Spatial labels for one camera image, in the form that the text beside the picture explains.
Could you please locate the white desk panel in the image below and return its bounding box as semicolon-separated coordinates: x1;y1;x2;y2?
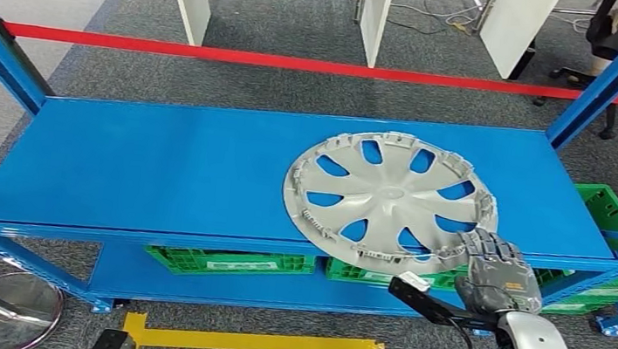
474;0;564;86

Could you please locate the grey plastic wheel cover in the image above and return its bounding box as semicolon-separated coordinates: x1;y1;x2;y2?
274;120;507;286

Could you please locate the white floor cable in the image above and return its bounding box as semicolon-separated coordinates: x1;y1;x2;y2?
387;0;486;34

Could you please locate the white desk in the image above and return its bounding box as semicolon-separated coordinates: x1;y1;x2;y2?
152;0;396;70

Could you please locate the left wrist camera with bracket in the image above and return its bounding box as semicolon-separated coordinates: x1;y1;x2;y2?
86;326;140;349

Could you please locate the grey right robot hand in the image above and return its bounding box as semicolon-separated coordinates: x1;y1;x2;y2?
449;225;551;323

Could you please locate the red barrier belt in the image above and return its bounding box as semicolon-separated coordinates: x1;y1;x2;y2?
0;21;618;139

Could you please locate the black office chair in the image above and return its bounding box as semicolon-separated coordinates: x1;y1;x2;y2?
529;0;618;143

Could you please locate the person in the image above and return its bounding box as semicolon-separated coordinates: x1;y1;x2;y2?
549;0;618;90

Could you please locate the black floor cable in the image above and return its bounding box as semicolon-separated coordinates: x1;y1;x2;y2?
385;0;457;38

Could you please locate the green plastic crate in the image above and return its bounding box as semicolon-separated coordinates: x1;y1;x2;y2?
529;178;618;324
324;253;471;297
141;237;317;291

